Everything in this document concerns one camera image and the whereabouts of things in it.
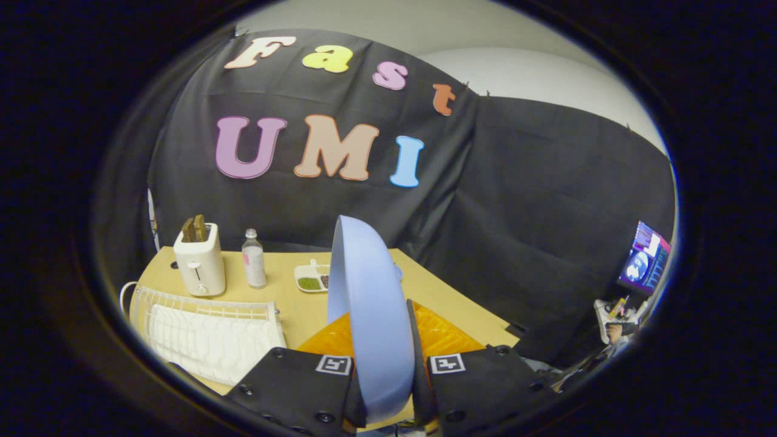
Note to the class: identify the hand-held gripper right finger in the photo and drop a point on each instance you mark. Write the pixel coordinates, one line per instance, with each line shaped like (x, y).
(479, 388)

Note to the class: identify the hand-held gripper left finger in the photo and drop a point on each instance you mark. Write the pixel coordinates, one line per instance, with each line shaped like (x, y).
(291, 388)

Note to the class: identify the light blue plate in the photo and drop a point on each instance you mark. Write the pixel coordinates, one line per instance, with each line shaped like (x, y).
(370, 315)

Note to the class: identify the white divided snack dish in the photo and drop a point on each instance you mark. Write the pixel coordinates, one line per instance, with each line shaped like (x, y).
(312, 279)

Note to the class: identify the clear plastic water bottle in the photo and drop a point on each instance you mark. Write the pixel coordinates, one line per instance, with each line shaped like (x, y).
(254, 260)

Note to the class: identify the white toaster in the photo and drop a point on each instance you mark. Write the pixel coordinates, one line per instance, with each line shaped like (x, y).
(200, 267)

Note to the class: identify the cluttered desk items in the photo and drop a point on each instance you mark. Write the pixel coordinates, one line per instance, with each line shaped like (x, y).
(619, 318)

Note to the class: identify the toast slice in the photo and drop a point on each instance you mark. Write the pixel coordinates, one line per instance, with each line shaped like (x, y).
(200, 227)
(189, 230)

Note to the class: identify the black backdrop cloth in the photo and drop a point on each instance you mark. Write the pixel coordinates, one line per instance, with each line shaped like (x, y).
(425, 200)

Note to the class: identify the computer monitor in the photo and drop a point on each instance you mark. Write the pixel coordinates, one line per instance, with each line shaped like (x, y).
(644, 260)

